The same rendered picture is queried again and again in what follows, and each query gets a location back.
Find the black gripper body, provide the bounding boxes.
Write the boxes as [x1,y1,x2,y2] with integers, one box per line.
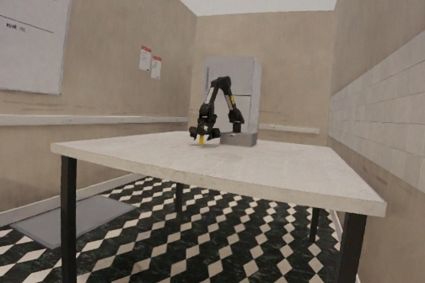
[189,126,221,138]

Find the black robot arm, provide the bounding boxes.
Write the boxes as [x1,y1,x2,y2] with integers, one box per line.
[196,76,245,136]

